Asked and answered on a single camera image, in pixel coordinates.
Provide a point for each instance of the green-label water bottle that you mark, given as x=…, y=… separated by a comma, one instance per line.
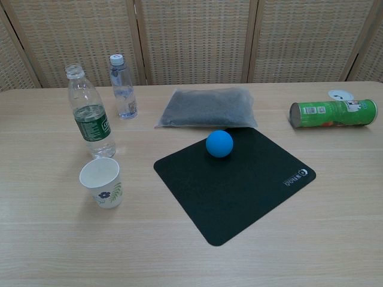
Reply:
x=92, y=119

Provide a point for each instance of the capped clear water bottle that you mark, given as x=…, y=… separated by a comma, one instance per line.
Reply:
x=122, y=89

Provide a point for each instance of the white flower-print paper cup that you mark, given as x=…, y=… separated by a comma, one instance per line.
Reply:
x=104, y=194

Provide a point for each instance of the blue ball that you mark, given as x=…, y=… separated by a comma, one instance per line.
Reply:
x=219, y=143

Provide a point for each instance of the clear bag of dark granules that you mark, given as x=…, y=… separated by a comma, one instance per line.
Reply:
x=206, y=107

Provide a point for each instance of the black mouse pad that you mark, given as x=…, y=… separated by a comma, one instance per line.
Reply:
x=233, y=194

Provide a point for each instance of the wicker folding screen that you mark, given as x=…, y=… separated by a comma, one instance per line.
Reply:
x=191, y=42

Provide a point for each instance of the green chips can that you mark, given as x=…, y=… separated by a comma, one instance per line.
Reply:
x=329, y=113

